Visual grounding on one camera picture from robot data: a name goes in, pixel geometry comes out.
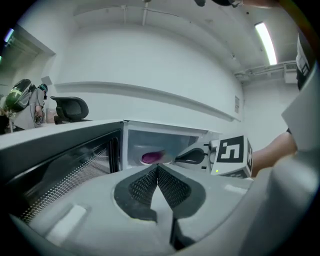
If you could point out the white wall air vent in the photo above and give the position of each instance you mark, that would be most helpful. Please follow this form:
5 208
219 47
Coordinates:
290 72

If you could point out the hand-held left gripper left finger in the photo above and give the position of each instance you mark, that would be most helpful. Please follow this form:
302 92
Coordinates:
82 225

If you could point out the white microwave with dark door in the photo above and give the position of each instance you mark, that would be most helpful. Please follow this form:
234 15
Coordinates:
62 150

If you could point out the long ceiling light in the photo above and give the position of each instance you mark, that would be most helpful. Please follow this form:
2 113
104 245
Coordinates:
266 42

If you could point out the person's right forearm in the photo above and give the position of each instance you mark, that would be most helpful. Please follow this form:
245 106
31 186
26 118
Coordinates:
275 152

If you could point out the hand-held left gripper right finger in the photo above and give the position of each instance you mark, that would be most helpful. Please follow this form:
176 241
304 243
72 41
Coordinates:
215 200

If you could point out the white ceiling pipe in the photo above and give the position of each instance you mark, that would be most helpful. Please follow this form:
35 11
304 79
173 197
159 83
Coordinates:
144 13

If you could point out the black office chair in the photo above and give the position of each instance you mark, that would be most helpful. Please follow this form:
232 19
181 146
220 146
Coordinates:
71 107

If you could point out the purple eggplant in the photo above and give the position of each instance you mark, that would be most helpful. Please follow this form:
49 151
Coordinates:
151 157

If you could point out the white wall conduit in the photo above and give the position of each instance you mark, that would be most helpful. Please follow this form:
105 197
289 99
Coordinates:
260 71

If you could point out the small wall sign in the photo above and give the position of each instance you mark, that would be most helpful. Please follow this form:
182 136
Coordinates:
237 104

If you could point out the green and grey backpack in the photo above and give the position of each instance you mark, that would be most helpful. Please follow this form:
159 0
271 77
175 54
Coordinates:
18 96

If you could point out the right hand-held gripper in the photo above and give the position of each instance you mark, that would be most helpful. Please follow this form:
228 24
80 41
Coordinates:
230 152

